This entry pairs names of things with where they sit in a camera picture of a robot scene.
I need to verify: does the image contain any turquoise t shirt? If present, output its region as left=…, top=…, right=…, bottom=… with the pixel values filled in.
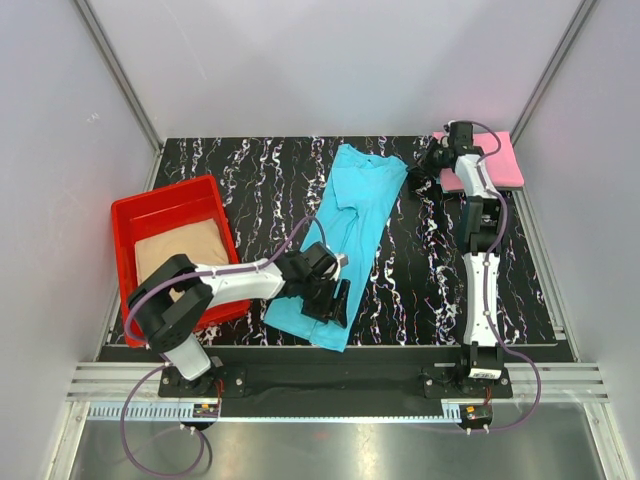
left=264, top=144, right=407, bottom=352

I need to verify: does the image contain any pink folded t shirt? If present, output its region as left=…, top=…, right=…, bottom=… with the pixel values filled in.
left=437, top=131, right=524, bottom=186

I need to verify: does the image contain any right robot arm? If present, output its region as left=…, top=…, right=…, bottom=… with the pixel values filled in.
left=409, top=120, right=511, bottom=397

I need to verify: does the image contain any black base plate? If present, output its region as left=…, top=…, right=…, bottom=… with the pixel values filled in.
left=99, top=343, right=516, bottom=420

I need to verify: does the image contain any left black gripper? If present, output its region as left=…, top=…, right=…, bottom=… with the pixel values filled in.
left=300, top=275, right=350, bottom=329

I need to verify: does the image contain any beige folded t shirt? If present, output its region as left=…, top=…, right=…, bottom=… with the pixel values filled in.
left=134, top=219, right=230, bottom=284

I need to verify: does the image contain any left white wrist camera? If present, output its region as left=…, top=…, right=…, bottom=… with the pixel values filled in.
left=336, top=254, right=349, bottom=268

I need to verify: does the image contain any red plastic bin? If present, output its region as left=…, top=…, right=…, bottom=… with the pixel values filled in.
left=111, top=175, right=240, bottom=317

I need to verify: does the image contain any aluminium rail frame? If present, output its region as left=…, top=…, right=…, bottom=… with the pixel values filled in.
left=64, top=189, right=611, bottom=425

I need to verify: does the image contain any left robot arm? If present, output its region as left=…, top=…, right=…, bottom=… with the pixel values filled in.
left=125, top=241, right=350, bottom=396

